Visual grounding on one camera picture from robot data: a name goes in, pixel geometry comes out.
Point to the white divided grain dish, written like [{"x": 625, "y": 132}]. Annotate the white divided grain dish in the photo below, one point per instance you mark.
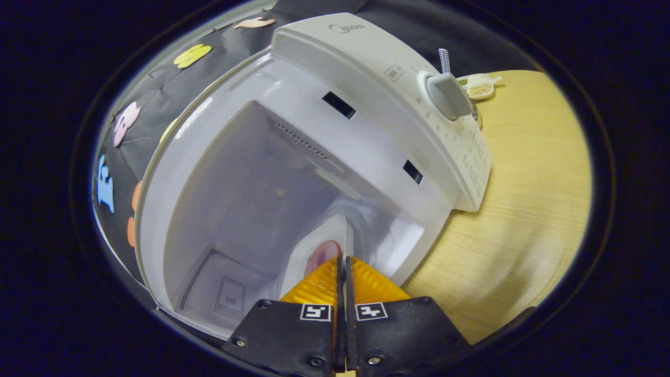
[{"x": 479, "y": 86}]

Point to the white square plate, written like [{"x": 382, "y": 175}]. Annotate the white square plate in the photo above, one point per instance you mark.
[{"x": 303, "y": 246}]

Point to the white microwave oven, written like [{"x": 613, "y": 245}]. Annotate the white microwave oven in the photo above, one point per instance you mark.
[{"x": 366, "y": 78}]

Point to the pink ham slice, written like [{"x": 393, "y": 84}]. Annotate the pink ham slice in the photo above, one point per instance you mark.
[{"x": 322, "y": 254}]

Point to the black backdrop cloth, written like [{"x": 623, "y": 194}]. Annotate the black backdrop cloth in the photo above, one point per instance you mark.
[{"x": 152, "y": 89}]

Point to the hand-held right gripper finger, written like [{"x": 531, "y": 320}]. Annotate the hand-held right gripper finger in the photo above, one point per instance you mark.
[
  {"x": 349, "y": 335},
  {"x": 338, "y": 335}
]

